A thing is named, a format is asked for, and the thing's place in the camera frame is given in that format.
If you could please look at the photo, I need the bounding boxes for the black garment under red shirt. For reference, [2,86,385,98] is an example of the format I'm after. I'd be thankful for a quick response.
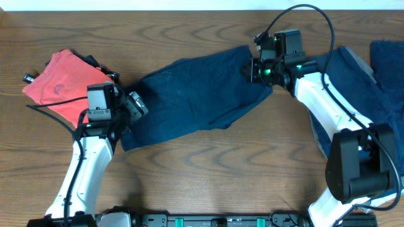
[22,54,120,84]

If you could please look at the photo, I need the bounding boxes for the folded red t-shirt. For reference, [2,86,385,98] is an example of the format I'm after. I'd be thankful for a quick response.
[23,49,112,127]

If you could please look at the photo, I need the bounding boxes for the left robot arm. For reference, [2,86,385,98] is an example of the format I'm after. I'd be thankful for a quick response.
[28,83,148,226]

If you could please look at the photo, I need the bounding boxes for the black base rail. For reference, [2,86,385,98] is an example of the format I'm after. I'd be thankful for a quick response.
[94,206,378,227]

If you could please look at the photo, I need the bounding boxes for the dark navy shorts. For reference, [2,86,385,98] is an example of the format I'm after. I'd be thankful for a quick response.
[121,45,273,151]

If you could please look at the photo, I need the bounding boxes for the black cable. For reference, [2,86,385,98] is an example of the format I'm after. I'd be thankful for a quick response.
[264,4,402,211]
[25,96,89,221]

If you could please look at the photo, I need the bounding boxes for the left black cable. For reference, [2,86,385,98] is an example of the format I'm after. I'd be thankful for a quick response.
[25,96,89,221]

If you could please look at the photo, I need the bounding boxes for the right black cable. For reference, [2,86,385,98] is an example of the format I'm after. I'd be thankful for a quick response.
[264,4,402,211]

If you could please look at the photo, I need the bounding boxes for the navy clothes pile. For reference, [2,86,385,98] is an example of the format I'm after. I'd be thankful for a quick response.
[326,40,403,177]

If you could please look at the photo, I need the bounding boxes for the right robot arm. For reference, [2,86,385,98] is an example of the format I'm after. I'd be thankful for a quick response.
[242,30,402,226]

